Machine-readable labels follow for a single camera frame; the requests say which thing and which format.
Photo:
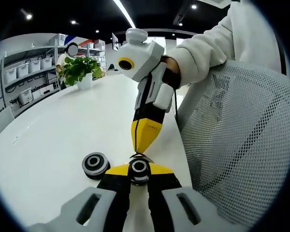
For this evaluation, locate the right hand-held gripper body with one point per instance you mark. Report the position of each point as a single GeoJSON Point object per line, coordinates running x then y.
{"type": "Point", "coordinates": [145, 55]}

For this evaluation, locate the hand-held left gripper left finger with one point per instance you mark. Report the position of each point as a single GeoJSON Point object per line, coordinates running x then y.
{"type": "Point", "coordinates": [91, 207]}

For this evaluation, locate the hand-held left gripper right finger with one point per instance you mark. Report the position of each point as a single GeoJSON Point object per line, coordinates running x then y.
{"type": "Point", "coordinates": [183, 207]}

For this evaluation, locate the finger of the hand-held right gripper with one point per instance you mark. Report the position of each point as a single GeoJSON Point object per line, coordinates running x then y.
{"type": "Point", "coordinates": [149, 128]}
{"type": "Point", "coordinates": [135, 123]}

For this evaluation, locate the person's right forearm white sleeve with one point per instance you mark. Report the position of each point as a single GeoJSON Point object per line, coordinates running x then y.
{"type": "Point", "coordinates": [220, 46]}

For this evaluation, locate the green plant in white pot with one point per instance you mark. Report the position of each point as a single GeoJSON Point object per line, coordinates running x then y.
{"type": "Point", "coordinates": [79, 68]}

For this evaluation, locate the white table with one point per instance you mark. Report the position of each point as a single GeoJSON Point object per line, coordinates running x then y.
{"type": "Point", "coordinates": [53, 135]}

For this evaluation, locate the grey mesh chair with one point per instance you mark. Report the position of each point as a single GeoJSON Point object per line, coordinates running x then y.
{"type": "Point", "coordinates": [236, 135]}

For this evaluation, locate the grey storage shelf with bins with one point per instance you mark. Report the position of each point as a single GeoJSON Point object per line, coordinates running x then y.
{"type": "Point", "coordinates": [26, 72]}

